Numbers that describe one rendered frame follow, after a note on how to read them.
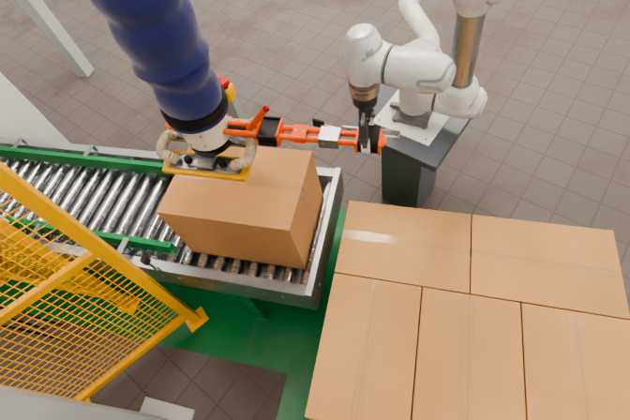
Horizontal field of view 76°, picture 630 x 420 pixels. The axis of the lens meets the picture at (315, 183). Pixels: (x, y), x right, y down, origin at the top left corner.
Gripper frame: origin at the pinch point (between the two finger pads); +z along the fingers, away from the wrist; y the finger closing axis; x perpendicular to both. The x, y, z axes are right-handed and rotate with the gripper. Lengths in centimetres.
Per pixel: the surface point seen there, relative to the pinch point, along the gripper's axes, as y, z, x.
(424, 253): 6, 73, 24
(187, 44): 6, -40, -47
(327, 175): -29, 68, -28
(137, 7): 11, -55, -52
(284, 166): -7, 32, -39
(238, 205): 15, 32, -53
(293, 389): 68, 127, -34
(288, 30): -234, 127, -117
